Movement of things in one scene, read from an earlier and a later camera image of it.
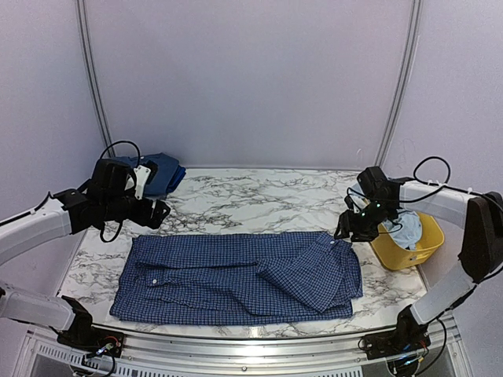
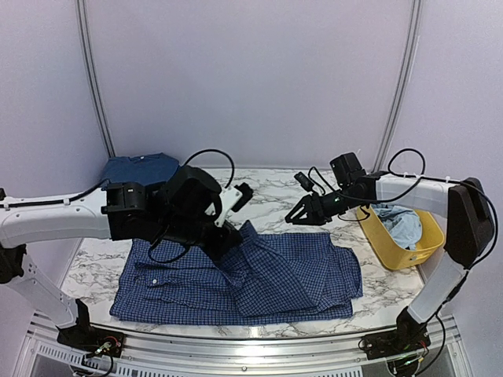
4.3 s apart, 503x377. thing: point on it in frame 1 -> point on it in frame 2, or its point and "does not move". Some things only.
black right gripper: (348, 225) -> (318, 214)
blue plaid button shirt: (277, 277) does not move
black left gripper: (156, 217) -> (229, 241)
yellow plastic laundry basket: (393, 257) does not move
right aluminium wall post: (404, 80) does not move
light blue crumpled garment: (405, 228) does not move
